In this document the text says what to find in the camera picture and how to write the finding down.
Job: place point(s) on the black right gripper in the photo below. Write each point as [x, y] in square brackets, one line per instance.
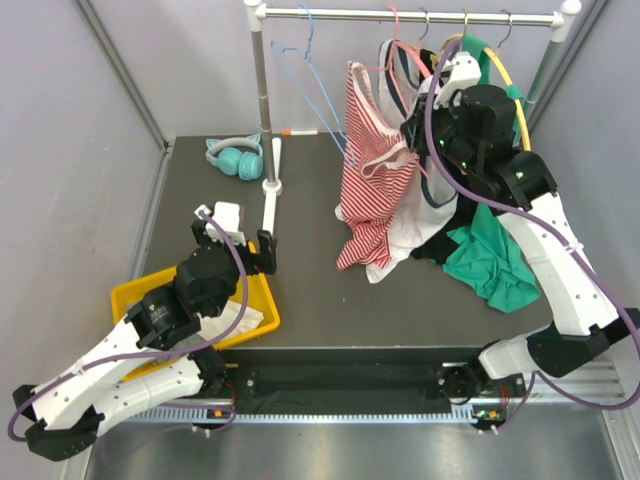
[414, 129]

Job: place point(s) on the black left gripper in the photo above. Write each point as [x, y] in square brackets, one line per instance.
[265, 262]

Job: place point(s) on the red white striped tank top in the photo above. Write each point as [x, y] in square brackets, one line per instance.
[367, 205]

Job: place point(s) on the pink wire hanger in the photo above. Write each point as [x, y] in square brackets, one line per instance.
[386, 92]

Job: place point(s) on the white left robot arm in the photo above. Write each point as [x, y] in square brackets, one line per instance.
[164, 344]

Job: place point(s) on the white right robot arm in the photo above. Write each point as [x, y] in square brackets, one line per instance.
[462, 128]

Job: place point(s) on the yellow hanger front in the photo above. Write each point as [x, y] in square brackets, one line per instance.
[435, 56]

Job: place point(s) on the yellow hanger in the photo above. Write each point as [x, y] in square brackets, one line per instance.
[514, 94]
[435, 56]

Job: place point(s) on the white navy-trimmed tank top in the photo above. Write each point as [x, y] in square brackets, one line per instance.
[404, 233]

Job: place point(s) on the pink plastic hanger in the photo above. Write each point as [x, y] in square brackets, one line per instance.
[413, 62]

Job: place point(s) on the yellow hanger rear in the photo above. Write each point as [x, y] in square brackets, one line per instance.
[514, 94]

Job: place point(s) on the black tank top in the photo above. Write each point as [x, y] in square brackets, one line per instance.
[442, 212]

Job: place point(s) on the green tank top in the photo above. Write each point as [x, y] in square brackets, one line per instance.
[487, 258]

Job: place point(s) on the yellow plastic bin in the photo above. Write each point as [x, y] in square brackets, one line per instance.
[249, 313]

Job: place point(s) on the teal cat-ear headphones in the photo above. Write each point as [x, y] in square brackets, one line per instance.
[240, 157]

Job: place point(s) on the orange white marker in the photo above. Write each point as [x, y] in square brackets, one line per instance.
[300, 132]

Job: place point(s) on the white metal clothes rack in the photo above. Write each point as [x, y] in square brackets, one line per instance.
[559, 22]

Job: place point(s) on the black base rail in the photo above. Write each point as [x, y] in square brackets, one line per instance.
[360, 379]

